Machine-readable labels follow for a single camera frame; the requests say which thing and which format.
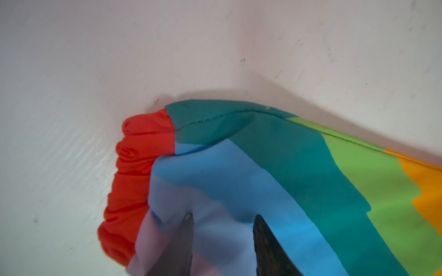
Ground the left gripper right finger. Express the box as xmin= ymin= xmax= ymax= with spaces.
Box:
xmin=253 ymin=215 xmax=303 ymax=276

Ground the rainbow red hooded jacket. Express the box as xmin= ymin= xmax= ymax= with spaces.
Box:
xmin=98 ymin=100 xmax=442 ymax=276

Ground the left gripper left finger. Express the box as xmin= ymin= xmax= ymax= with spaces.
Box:
xmin=146 ymin=213 xmax=195 ymax=276

